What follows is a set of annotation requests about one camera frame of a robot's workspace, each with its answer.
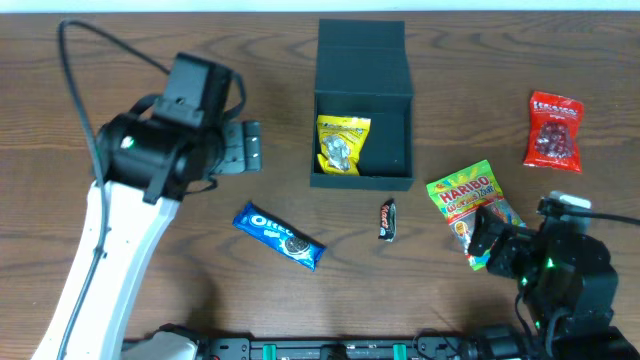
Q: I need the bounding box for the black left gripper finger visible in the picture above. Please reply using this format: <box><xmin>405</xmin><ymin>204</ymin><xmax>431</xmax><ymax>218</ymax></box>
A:
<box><xmin>243</xmin><ymin>121</ymin><xmax>261</xmax><ymax>153</ymax></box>
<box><xmin>245</xmin><ymin>152</ymin><xmax>262</xmax><ymax>172</ymax></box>

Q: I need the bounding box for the Haribo gummy worms bag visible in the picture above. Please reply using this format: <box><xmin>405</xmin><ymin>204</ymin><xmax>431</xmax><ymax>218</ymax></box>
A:
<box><xmin>426</xmin><ymin>160</ymin><xmax>526</xmax><ymax>270</ymax></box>

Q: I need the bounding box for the blue Oreo cookie pack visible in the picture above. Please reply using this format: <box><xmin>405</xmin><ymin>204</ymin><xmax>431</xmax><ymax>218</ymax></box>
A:
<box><xmin>232</xmin><ymin>202</ymin><xmax>325</xmax><ymax>272</ymax></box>

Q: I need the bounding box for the yellow snack bag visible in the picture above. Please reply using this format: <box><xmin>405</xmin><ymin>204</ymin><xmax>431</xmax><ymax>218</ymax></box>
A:
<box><xmin>316</xmin><ymin>115</ymin><xmax>371</xmax><ymax>176</ymax></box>

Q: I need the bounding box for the red candy bag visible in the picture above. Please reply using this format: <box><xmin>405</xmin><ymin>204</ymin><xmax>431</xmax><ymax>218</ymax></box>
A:
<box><xmin>523</xmin><ymin>91</ymin><xmax>584</xmax><ymax>173</ymax></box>

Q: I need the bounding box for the black gift box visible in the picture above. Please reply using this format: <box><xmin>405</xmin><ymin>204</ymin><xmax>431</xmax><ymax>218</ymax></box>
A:
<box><xmin>310</xmin><ymin>19</ymin><xmax>414</xmax><ymax>191</ymax></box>

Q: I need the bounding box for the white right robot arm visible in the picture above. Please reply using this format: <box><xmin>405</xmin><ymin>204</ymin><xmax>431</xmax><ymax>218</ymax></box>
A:
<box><xmin>460</xmin><ymin>191</ymin><xmax>639</xmax><ymax>360</ymax></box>

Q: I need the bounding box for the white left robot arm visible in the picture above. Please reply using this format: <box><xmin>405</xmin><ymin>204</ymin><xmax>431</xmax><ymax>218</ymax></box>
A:
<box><xmin>33</xmin><ymin>94</ymin><xmax>261</xmax><ymax>359</ymax></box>

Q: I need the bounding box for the small Mars chocolate bar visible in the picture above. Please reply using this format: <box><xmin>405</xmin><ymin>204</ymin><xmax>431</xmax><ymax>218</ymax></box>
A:
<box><xmin>378</xmin><ymin>199</ymin><xmax>397</xmax><ymax>242</ymax></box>

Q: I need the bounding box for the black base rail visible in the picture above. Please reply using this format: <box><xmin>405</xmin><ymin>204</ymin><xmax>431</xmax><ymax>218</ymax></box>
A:
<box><xmin>122</xmin><ymin>323</ymin><xmax>536</xmax><ymax>360</ymax></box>

